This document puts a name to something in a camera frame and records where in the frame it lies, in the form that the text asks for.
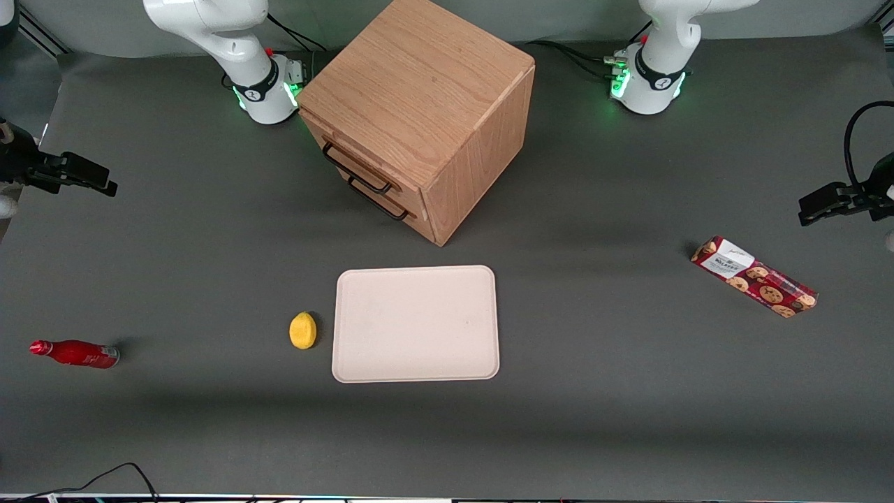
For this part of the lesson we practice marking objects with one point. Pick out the red bottle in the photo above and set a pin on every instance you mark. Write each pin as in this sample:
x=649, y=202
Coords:
x=77, y=353

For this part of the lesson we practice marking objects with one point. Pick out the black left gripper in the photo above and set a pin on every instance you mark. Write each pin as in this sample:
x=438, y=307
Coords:
x=876, y=186

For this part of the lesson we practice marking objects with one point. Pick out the wooden two-drawer cabinet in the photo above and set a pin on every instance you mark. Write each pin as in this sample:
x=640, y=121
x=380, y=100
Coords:
x=419, y=70

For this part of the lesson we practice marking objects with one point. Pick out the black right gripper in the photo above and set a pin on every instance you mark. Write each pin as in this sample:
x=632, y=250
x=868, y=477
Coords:
x=17, y=164

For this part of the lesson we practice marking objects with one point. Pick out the red cookie package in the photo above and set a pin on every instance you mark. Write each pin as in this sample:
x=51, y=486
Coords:
x=754, y=278

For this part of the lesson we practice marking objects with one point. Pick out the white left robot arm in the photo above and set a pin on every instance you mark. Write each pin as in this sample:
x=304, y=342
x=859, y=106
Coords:
x=663, y=28

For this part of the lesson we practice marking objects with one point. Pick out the yellow lemon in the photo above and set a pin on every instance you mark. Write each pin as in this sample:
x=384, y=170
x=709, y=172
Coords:
x=302, y=331

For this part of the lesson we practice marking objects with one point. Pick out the aluminium frame rail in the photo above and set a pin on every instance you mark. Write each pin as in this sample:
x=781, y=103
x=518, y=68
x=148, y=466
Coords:
x=881, y=26
x=42, y=35

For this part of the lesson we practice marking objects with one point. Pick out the dark grey table mat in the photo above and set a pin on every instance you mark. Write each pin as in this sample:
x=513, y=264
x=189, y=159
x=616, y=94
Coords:
x=628, y=391

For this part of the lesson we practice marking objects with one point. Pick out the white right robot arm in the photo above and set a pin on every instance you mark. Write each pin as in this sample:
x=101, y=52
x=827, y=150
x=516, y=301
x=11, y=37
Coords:
x=209, y=21

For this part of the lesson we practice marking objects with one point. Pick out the cream rectangular tray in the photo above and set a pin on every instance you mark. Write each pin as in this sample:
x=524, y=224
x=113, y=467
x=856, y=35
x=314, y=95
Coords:
x=415, y=325

